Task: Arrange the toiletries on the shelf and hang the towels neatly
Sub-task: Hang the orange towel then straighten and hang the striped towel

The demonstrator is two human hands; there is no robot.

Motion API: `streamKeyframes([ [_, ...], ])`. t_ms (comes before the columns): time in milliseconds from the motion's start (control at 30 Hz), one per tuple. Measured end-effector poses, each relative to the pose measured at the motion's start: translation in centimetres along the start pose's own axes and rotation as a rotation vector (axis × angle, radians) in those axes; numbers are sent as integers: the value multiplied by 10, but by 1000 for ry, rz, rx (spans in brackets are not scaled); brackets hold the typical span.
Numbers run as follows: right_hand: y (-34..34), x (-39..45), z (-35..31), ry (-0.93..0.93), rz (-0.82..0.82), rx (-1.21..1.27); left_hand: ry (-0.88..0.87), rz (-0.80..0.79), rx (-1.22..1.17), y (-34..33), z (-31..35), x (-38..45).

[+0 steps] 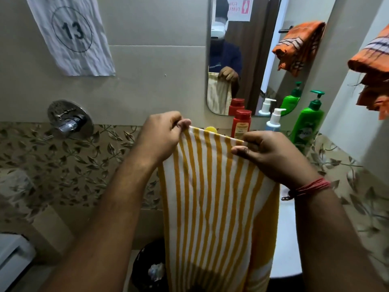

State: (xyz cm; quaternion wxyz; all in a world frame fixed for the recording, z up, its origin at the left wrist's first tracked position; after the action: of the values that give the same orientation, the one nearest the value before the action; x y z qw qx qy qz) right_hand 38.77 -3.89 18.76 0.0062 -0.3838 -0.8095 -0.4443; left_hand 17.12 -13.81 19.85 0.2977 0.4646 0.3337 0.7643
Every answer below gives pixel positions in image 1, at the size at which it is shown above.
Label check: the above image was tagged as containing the rounded wall mirror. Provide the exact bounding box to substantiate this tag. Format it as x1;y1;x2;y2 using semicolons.
206;0;338;118

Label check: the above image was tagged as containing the black waste bin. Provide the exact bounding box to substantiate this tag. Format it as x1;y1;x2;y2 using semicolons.
130;238;170;292

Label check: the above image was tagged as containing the white toilet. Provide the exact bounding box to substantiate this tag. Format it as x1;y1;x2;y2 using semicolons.
0;233;38;292

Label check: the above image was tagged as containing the white wash basin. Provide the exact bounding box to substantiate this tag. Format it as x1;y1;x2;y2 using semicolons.
268;183;304;279

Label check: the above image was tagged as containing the green pump bottle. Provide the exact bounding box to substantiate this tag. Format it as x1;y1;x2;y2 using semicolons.
289;90;326;156

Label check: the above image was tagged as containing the blue white pump bottle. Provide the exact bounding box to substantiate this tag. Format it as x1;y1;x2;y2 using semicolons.
265;107;287;132

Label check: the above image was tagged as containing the chrome wall valve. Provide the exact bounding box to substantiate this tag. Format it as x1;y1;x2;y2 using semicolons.
46;99;95;140

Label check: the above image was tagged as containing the white crumpled paper sign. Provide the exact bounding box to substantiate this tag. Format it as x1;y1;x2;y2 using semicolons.
24;0;116;77

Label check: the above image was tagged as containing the person's right hand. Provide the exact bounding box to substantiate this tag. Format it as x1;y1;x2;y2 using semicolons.
230;130;320;191

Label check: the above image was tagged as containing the person's right forearm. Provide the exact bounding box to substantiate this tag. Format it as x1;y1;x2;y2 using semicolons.
293;186;387;292

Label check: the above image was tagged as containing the yellow striped towel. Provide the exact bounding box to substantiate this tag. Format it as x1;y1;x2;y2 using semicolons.
157;125;281;292

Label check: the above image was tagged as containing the red thread bracelet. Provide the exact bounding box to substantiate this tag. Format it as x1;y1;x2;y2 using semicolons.
280;178;332;202

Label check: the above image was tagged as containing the orange plaid towel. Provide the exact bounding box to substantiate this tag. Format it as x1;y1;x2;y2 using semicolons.
347;23;389;121

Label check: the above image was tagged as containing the red bottle with yellow label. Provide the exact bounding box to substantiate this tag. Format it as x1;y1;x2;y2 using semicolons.
231;109;253;141

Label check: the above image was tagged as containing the person's left forearm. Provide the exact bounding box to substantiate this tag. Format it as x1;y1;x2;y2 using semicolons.
38;151;165;292

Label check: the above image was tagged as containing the person's left hand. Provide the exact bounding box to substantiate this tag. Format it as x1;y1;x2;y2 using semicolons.
133;111;192;168

